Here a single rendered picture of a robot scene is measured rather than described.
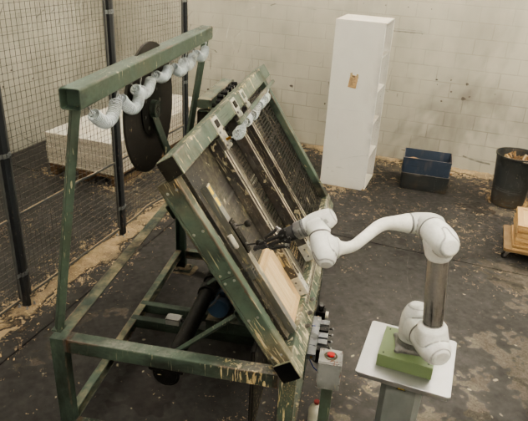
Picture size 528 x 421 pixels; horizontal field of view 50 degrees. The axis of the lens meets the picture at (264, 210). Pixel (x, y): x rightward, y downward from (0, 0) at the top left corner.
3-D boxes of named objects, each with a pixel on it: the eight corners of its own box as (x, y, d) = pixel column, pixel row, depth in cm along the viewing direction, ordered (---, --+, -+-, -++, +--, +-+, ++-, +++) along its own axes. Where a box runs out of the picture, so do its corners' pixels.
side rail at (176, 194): (271, 367, 291) (290, 361, 287) (156, 187, 260) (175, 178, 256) (273, 359, 296) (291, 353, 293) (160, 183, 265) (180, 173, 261)
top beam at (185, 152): (166, 183, 257) (184, 174, 254) (154, 164, 255) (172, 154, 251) (259, 80, 454) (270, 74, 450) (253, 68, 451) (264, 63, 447)
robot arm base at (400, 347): (424, 335, 327) (426, 327, 325) (428, 358, 307) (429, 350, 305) (393, 330, 330) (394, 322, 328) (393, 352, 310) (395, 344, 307)
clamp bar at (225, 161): (297, 298, 342) (332, 285, 333) (195, 128, 308) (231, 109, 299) (299, 289, 350) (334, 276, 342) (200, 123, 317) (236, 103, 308)
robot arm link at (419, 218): (407, 206, 283) (418, 217, 271) (440, 207, 287) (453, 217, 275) (402, 230, 288) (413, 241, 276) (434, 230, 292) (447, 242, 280)
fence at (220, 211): (289, 333, 311) (295, 332, 310) (200, 189, 284) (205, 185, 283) (290, 328, 316) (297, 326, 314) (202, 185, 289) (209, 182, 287)
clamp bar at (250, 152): (305, 263, 379) (337, 251, 371) (215, 108, 345) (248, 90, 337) (307, 256, 388) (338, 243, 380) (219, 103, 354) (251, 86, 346)
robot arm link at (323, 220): (299, 213, 273) (303, 235, 265) (328, 200, 267) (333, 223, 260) (309, 223, 281) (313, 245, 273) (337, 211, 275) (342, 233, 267)
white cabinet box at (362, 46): (363, 190, 722) (386, 23, 633) (319, 183, 739) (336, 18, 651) (373, 174, 773) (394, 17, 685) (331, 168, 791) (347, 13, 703)
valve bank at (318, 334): (327, 384, 321) (332, 351, 311) (302, 380, 323) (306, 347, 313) (334, 331, 366) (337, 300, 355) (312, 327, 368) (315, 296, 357)
